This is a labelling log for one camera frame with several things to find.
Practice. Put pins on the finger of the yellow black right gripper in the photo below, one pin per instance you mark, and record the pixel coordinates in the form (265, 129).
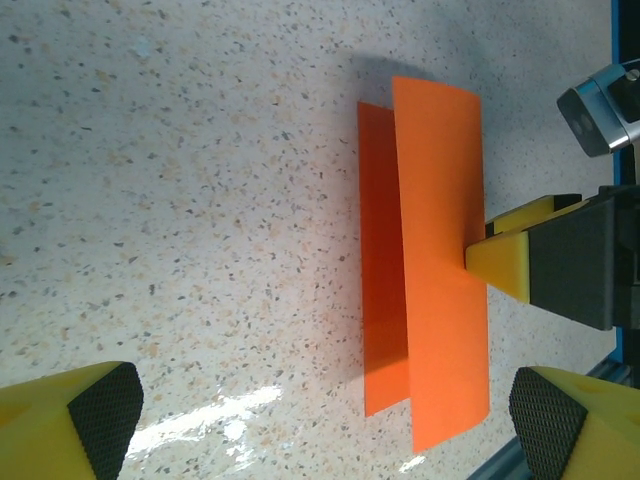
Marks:
(530, 212)
(565, 270)

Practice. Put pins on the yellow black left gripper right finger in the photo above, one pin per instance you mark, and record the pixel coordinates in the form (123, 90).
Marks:
(600, 440)

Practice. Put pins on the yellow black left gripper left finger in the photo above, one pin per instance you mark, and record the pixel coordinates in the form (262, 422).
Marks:
(40, 430)

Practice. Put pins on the aluminium front frame rail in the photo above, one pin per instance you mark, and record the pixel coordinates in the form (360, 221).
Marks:
(500, 467)

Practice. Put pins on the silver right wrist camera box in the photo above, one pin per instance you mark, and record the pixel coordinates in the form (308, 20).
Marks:
(595, 120)

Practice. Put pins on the blue side rail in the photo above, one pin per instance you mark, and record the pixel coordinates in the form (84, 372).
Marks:
(618, 30)

